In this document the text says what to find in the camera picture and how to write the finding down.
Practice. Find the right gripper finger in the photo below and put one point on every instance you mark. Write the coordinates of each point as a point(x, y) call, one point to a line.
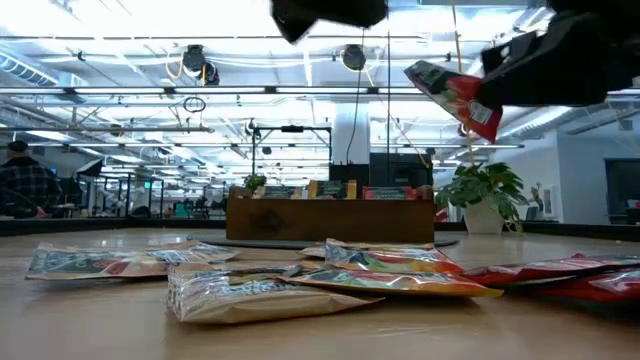
point(515, 50)
point(550, 80)

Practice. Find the red strawberry tea bag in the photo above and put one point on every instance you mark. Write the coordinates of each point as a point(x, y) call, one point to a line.
point(390, 193)
point(590, 290)
point(525, 272)
point(450, 90)

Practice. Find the silver brown tea packet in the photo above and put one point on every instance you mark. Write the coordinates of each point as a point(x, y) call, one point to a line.
point(250, 300)

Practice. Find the wooden tea organizer box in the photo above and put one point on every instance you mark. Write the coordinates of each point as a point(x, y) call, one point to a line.
point(330, 220)

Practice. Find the framed picture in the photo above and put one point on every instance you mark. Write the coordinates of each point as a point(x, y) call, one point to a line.
point(549, 200)

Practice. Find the dark window panel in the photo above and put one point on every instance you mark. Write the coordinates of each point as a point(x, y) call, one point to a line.
point(622, 190)

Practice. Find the green plant in white pot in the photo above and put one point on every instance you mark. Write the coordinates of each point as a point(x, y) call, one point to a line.
point(482, 220)

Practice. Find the black cabinet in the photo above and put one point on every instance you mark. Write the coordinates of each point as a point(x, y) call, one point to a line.
point(400, 170)

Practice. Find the small green plant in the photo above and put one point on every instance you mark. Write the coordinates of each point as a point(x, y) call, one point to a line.
point(255, 181)

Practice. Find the grey round woven placemat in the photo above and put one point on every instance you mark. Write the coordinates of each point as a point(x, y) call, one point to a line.
point(250, 244)

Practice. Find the grey ceiling pipe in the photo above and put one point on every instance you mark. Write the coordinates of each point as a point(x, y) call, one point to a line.
point(100, 129)

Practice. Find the person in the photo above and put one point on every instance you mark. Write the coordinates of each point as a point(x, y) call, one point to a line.
point(30, 185)

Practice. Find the black metal gantry frame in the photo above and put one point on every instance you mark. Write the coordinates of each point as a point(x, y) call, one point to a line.
point(292, 128)

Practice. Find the silver ceiling air duct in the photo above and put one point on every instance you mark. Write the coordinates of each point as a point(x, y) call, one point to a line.
point(25, 70)

